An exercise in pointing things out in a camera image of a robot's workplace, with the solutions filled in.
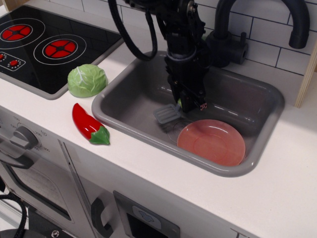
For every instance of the pink plastic plate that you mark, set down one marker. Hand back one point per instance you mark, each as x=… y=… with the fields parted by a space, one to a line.
x=213 y=140

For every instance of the wooden side panel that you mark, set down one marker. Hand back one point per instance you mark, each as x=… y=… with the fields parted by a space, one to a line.
x=307 y=77

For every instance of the green toy cabbage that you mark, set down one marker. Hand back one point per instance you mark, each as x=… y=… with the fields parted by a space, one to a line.
x=86 y=81

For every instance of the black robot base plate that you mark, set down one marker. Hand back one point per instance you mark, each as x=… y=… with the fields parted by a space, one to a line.
x=35 y=226

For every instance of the black toy stovetop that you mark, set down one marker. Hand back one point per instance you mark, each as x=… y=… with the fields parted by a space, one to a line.
x=38 y=49

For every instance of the dark grey toy faucet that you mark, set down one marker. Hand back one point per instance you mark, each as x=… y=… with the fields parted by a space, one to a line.
x=225 y=50

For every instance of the grey plastic sink basin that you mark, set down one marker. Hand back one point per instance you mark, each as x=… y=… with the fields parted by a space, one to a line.
x=250 y=106

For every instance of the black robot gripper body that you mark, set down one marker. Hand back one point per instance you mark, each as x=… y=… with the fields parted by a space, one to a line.
x=188 y=73

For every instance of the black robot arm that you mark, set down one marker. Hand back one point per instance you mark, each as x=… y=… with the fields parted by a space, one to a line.
x=188 y=57

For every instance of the grey cabinet door handle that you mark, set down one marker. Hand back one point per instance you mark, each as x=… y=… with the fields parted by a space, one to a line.
x=97 y=207

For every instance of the grey spatula green handle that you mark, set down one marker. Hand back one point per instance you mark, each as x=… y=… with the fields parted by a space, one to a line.
x=168 y=113

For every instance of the grey oven knob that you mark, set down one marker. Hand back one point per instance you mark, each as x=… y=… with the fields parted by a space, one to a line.
x=24 y=138

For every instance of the red toy chili pepper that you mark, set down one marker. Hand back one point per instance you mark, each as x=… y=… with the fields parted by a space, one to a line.
x=89 y=127

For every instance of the grey dishwasher control panel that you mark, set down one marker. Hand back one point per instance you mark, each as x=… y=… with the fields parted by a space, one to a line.
x=140 y=222

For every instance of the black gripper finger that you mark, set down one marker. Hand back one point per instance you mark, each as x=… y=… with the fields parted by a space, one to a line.
x=177 y=92
x=190 y=102

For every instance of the grey oven door handle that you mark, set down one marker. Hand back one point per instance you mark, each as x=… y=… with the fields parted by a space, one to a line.
x=14 y=156

